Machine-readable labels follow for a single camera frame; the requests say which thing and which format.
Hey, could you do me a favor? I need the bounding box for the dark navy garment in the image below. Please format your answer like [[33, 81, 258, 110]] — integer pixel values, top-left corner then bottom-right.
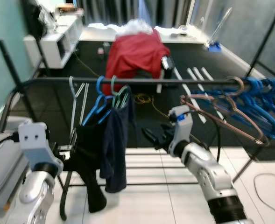
[[99, 96, 137, 193]]

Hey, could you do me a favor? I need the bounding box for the white plastic hanger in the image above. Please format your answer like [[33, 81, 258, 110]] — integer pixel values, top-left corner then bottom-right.
[[68, 76, 89, 140]]

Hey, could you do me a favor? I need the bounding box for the blue plastic hanger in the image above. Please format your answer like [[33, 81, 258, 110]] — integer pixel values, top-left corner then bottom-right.
[[81, 76, 114, 126]]

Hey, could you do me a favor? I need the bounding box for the black metal clothes rack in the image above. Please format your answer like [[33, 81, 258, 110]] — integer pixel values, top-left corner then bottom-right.
[[0, 0, 275, 222]]

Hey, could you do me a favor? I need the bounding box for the black and white machine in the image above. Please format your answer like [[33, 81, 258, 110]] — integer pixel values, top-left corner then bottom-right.
[[160, 55, 176, 81]]

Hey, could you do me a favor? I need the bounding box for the red cloth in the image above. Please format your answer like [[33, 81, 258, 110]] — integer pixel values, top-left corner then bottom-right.
[[102, 29, 171, 96]]

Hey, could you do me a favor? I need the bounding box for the white window ledge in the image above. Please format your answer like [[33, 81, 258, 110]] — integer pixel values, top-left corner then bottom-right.
[[79, 22, 212, 45]]

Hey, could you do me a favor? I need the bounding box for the white plastic bag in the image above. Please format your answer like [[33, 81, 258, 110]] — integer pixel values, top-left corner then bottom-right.
[[119, 19, 154, 37]]

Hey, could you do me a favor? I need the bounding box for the white shelf unit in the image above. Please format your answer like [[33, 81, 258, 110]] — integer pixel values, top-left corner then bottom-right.
[[23, 14, 84, 70]]

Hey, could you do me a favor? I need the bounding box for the dark window curtain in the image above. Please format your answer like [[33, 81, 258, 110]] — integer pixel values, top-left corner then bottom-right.
[[77, 0, 194, 26]]

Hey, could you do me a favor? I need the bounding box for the black bag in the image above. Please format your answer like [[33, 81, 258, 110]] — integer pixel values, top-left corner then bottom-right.
[[21, 0, 44, 38]]

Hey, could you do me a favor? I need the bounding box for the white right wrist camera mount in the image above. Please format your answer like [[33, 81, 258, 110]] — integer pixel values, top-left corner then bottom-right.
[[168, 105, 195, 157]]

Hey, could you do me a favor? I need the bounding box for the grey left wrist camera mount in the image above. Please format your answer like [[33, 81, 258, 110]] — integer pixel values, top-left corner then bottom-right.
[[18, 122, 63, 168]]

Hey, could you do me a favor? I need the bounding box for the yellow floor cable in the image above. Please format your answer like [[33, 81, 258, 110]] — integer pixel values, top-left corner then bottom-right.
[[133, 92, 175, 119]]

